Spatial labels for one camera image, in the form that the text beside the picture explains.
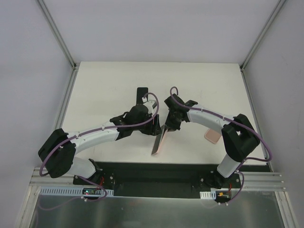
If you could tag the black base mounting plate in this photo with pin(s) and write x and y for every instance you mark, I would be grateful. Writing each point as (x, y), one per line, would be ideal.
(155, 180)

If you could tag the black smartphone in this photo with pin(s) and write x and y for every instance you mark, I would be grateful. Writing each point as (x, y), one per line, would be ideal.
(157, 143)
(141, 97)

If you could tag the white cable duct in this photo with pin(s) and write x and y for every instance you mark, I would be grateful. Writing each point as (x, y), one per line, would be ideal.
(72, 191)
(208, 195)

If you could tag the pink silicone phone case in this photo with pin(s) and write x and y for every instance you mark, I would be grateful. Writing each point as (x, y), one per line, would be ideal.
(212, 136)

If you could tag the right white cable duct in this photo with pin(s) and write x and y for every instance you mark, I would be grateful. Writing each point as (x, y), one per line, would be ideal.
(208, 195)

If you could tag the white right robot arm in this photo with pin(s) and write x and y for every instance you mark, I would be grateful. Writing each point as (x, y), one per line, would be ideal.
(238, 140)

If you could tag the left white cable duct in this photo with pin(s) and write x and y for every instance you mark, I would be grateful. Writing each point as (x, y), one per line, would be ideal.
(72, 191)

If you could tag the aluminium table edge rail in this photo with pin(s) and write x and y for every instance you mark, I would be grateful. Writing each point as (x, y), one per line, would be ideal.
(252, 181)

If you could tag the left aluminium frame post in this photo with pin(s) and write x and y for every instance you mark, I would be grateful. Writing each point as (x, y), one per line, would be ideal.
(56, 33)

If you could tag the right aluminium frame post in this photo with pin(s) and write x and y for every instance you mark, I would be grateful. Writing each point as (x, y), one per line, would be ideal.
(270, 20)

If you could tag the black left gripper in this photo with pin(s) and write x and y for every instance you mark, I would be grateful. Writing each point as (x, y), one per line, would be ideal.
(152, 127)

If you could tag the aluminium frame post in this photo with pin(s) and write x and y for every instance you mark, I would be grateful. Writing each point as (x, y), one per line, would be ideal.
(56, 33)
(270, 20)

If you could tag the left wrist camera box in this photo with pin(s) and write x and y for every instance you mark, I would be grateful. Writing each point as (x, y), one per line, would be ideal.
(151, 105)

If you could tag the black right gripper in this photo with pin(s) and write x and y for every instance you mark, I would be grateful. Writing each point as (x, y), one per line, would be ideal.
(172, 123)

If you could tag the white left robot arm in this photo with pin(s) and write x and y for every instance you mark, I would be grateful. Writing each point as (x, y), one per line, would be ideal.
(59, 152)

